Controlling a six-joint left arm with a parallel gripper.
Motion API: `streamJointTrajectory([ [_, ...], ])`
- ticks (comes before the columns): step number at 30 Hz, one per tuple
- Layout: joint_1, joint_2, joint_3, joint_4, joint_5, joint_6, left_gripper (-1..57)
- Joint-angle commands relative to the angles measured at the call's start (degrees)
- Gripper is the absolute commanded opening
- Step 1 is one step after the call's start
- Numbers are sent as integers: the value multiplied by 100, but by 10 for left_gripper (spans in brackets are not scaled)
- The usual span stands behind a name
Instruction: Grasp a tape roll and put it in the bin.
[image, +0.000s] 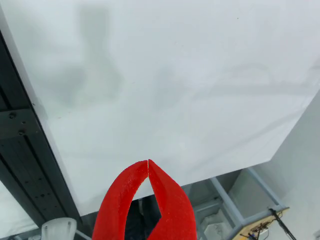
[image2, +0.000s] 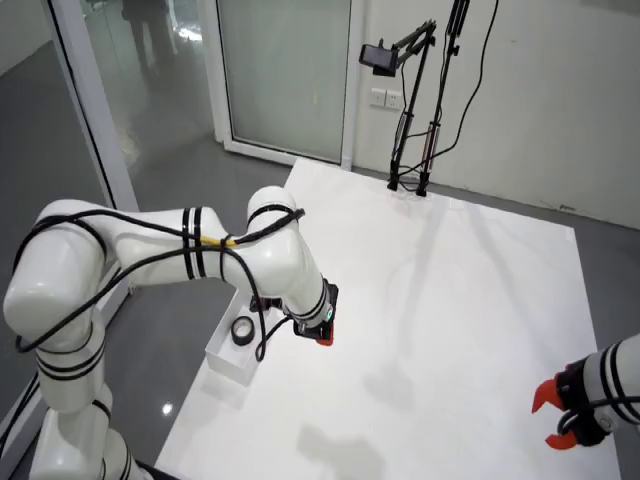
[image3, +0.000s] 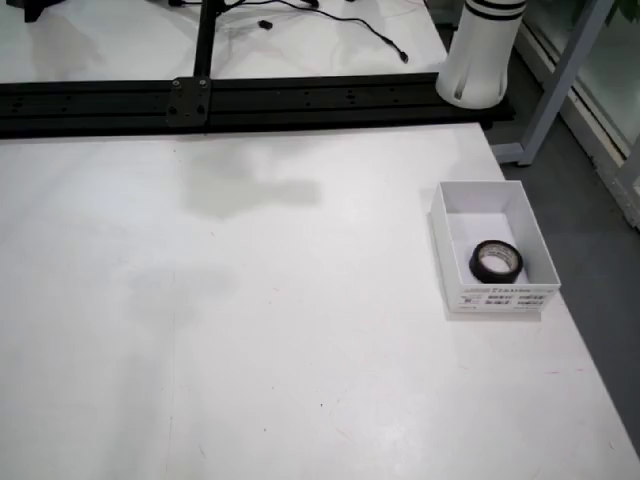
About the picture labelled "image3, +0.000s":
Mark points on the black tape roll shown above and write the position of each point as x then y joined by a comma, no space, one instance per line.
477,272

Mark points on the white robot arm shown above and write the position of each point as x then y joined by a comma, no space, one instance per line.
475,60

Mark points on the white rectangular bin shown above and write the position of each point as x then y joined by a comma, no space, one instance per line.
505,300

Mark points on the small black connector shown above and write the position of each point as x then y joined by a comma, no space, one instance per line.
265,23

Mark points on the black upright aluminium profile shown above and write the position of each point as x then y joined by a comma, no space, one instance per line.
206,40

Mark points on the black stand foot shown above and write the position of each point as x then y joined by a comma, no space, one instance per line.
30,9

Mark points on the green plant leaves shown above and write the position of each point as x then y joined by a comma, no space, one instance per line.
625,9

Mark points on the black aluminium rail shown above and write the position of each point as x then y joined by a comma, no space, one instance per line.
325,100

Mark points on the black bracket plate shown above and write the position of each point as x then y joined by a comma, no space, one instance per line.
186,102

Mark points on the grey partition frame post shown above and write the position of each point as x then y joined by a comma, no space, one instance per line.
555,90

